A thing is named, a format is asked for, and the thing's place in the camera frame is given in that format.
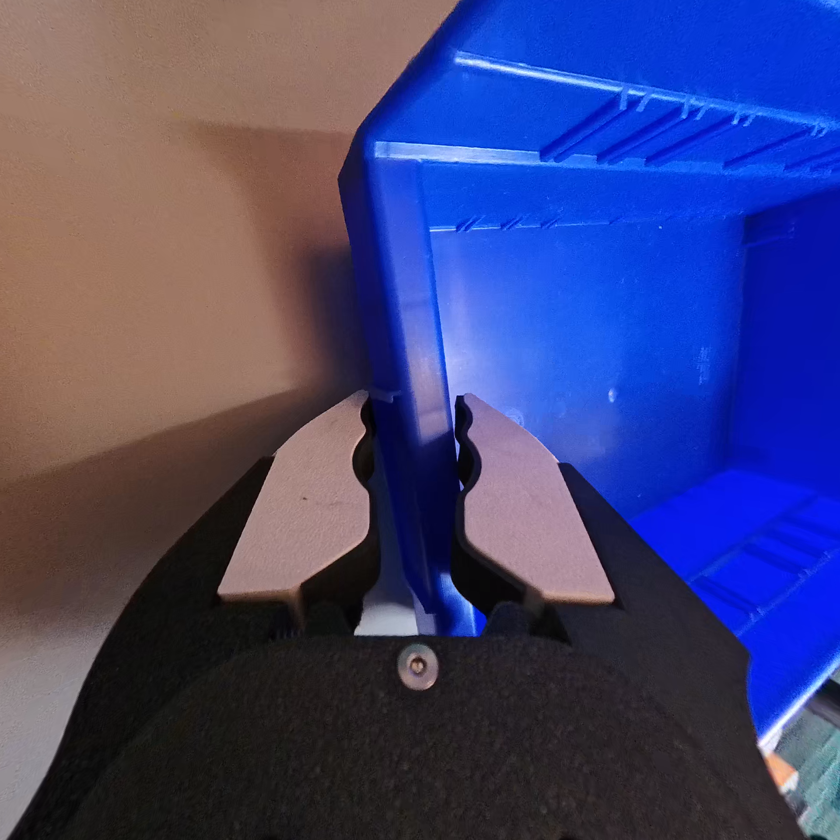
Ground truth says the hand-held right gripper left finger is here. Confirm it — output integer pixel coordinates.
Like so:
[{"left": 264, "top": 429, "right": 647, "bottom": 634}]
[{"left": 217, "top": 390, "right": 382, "bottom": 631}]

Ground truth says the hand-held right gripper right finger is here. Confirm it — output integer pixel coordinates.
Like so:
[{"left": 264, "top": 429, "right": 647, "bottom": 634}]
[{"left": 451, "top": 394, "right": 616, "bottom": 627}]

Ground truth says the blue plastic bin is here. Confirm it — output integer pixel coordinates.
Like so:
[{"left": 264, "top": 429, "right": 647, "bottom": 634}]
[{"left": 338, "top": 0, "right": 840, "bottom": 749}]

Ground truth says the grey desk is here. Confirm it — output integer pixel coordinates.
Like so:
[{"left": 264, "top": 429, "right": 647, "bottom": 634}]
[{"left": 0, "top": 0, "right": 460, "bottom": 834}]

